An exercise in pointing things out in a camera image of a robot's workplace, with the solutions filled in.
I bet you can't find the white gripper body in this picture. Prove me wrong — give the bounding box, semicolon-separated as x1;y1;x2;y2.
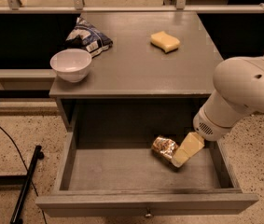
193;107;231;141

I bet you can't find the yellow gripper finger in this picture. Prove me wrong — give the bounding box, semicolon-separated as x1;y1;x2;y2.
171;132;204;168

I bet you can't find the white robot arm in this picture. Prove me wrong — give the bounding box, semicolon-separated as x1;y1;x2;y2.
172;57;264;167

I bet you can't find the round metal drawer knob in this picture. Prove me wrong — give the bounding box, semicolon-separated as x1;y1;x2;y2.
144;207;153;218

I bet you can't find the open grey top drawer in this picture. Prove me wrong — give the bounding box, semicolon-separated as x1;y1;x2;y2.
36;131;258;217

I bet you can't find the grey wooden cabinet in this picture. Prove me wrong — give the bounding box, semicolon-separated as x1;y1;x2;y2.
49;12;223;147

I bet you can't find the yellow sponge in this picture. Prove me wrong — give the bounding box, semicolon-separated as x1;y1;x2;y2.
150;31;180;53

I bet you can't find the white ceramic bowl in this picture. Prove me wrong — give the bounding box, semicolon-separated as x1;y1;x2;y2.
49;49;92;83

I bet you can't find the blue white chip bag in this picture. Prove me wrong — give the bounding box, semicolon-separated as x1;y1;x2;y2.
64;17;113;57

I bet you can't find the black metal stand leg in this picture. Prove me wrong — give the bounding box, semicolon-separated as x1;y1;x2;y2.
10;146;44;224

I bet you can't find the black floor cable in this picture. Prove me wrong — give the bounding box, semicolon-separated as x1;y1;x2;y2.
0;118;49;224

